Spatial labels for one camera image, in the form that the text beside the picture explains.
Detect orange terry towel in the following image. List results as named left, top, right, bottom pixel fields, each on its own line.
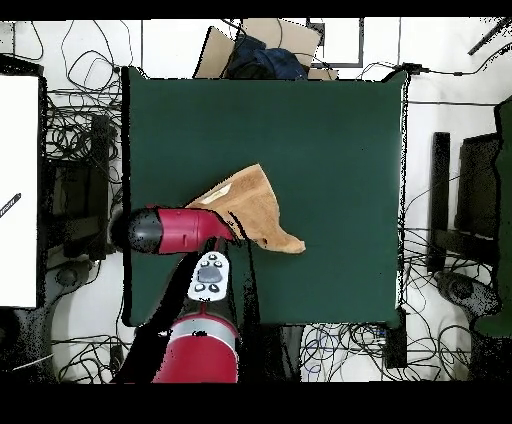
left=184, top=162, right=308, bottom=256

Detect dark green table cloth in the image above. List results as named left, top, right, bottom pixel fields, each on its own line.
left=120, top=65, right=410, bottom=329

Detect dark blue jeans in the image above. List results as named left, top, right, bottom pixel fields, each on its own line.
left=224, top=33, right=310, bottom=81

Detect black stand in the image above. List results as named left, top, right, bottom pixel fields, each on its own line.
left=426, top=131, right=501, bottom=275
left=39, top=113, right=117, bottom=267

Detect black box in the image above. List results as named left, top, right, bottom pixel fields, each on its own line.
left=384, top=307, right=408, bottom=370

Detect black power strip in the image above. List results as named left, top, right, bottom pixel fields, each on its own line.
left=108, top=344, right=126, bottom=381

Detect white panel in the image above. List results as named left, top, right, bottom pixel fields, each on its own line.
left=0, top=74, right=40, bottom=309

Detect black marker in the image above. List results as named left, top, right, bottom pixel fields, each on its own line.
left=0, top=192, right=22, bottom=219

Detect black tripod leg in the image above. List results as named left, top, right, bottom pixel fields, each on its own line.
left=466, top=17, right=512, bottom=56

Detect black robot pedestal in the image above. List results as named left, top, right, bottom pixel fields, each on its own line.
left=239, top=324, right=305, bottom=383

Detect black square frame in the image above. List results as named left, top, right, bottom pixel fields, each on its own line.
left=306, top=17, right=365, bottom=68

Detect thin black cable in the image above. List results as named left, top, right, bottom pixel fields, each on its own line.
left=357, top=39, right=512, bottom=81

